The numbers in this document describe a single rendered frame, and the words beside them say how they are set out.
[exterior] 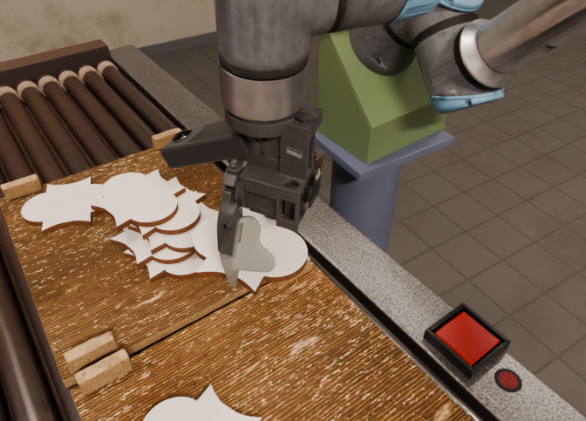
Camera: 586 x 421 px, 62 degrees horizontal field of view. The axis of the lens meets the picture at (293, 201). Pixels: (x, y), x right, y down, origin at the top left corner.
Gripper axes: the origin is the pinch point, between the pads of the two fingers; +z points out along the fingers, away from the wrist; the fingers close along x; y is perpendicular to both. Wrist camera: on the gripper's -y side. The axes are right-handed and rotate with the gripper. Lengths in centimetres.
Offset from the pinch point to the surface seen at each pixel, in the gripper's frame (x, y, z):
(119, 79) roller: 52, -61, 18
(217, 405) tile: -14.9, 2.9, 9.7
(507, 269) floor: 114, 57, 106
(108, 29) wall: 221, -213, 100
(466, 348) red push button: 3.8, 28.0, 10.9
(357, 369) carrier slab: -4.4, 16.1, 10.5
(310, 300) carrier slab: 3.2, 7.2, 11.2
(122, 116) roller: 38, -50, 18
